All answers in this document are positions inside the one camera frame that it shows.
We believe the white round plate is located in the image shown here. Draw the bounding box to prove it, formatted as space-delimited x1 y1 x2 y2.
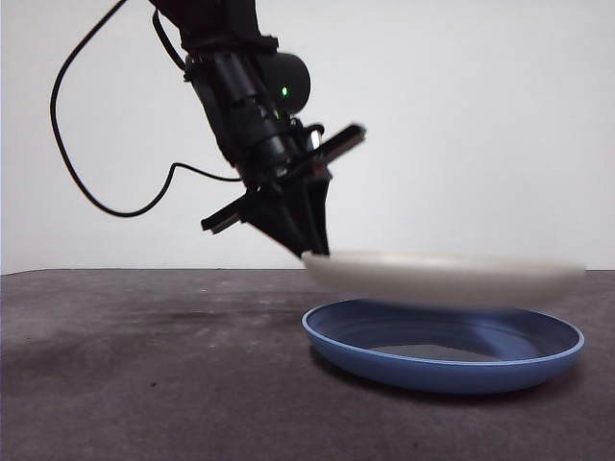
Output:
301 249 588 306

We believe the blue round plate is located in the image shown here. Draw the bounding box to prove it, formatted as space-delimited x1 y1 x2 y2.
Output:
301 298 586 396

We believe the short black cable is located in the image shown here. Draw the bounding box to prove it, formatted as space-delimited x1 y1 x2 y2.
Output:
151 8 191 83

